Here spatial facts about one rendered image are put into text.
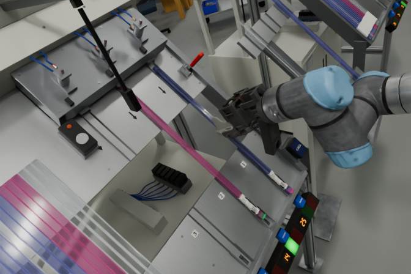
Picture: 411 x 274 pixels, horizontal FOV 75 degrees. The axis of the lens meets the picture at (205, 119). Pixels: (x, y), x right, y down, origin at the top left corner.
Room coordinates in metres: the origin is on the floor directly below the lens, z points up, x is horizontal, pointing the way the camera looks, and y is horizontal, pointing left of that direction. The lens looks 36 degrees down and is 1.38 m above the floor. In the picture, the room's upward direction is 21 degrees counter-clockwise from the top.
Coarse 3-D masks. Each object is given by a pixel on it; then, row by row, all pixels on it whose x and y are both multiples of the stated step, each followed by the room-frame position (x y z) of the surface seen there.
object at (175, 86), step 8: (160, 72) 0.68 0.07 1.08; (168, 80) 0.66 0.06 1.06; (176, 88) 0.65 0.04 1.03; (184, 96) 0.63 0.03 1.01; (192, 104) 0.62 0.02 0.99; (200, 112) 0.60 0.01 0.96; (208, 112) 0.60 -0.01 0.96; (240, 144) 0.53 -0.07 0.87; (248, 152) 0.51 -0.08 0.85; (256, 160) 0.50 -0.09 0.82; (264, 168) 0.48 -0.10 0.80; (288, 192) 0.43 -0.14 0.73
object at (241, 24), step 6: (240, 24) 0.76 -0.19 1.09; (246, 30) 0.75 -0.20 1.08; (252, 30) 0.75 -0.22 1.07; (252, 36) 0.74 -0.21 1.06; (258, 36) 0.74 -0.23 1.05; (258, 42) 0.73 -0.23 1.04; (264, 42) 0.72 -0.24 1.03; (264, 48) 0.72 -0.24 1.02; (270, 48) 0.71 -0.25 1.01; (276, 54) 0.70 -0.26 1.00; (276, 60) 0.69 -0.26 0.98; (282, 60) 0.68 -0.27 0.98; (288, 66) 0.67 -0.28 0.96; (294, 72) 0.66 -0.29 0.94
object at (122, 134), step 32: (160, 64) 0.72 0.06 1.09; (160, 96) 0.63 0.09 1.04; (192, 96) 0.65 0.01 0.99; (0, 128) 0.52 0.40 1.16; (32, 128) 0.52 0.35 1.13; (96, 128) 0.54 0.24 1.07; (128, 128) 0.55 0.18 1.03; (160, 128) 0.55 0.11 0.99; (0, 160) 0.46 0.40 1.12; (32, 160) 0.47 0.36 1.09; (64, 160) 0.47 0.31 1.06; (96, 160) 0.48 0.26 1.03; (128, 160) 0.48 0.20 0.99; (96, 192) 0.42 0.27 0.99
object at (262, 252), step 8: (304, 176) 0.46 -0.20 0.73; (296, 184) 0.45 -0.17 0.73; (296, 192) 0.42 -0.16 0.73; (288, 200) 0.41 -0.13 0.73; (288, 208) 0.39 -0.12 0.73; (280, 216) 0.37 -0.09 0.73; (272, 224) 0.37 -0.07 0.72; (280, 224) 0.36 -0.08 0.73; (272, 232) 0.34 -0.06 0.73; (264, 240) 0.34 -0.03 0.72; (272, 240) 0.33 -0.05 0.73; (264, 248) 0.31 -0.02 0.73; (256, 256) 0.31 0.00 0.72; (264, 256) 0.30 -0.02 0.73; (256, 264) 0.29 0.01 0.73; (248, 272) 0.28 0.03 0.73; (256, 272) 0.27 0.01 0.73
